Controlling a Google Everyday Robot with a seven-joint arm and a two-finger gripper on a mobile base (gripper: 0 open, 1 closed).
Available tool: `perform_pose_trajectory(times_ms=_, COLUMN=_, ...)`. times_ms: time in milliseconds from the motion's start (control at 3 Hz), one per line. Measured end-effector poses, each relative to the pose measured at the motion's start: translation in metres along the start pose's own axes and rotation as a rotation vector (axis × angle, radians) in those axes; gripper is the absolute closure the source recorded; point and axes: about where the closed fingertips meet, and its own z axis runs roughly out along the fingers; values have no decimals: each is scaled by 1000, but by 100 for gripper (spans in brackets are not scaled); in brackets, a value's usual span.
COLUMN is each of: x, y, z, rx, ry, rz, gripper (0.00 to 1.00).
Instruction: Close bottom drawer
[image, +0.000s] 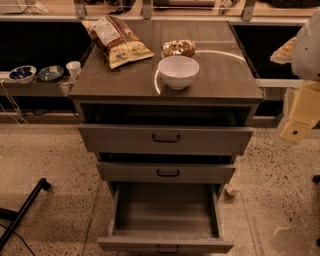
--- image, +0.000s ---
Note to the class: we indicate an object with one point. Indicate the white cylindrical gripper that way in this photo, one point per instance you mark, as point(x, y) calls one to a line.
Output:
point(307, 55)

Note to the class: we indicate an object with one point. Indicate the grey bottom drawer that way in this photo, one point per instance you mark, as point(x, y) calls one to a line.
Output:
point(165, 218)

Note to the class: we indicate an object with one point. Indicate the grey drawer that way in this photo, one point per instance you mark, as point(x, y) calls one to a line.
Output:
point(180, 140)
point(166, 173)
point(165, 218)

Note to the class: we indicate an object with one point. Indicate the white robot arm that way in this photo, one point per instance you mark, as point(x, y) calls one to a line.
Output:
point(303, 53)

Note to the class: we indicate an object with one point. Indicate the grey wooden drawer cabinet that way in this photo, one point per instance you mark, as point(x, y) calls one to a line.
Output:
point(223, 94)

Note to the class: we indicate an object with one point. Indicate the grey top drawer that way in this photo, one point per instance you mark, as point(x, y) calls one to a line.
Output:
point(180, 140)

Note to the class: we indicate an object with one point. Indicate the grey middle drawer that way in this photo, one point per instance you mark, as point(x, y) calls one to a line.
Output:
point(166, 173)

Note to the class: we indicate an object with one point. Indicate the shiny gold snack packet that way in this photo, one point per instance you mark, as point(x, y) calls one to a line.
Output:
point(183, 47)

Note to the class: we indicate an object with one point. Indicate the white ceramic bowl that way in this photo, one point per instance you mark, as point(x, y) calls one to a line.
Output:
point(178, 72)

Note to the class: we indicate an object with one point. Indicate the brown yellow chip bag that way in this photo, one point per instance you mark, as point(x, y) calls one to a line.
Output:
point(117, 41)

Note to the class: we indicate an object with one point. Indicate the white paper cup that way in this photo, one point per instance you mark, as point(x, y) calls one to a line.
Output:
point(74, 69)

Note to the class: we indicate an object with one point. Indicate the dark teal bowl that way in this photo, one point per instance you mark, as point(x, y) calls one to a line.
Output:
point(51, 73)

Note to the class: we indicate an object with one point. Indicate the low grey side shelf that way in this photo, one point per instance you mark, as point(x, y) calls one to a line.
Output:
point(36, 88)

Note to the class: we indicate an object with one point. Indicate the blue patterned bowl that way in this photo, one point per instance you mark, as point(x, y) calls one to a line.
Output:
point(23, 74)

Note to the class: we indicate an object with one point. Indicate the black metal stand leg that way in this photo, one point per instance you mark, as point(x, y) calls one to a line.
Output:
point(15, 217)

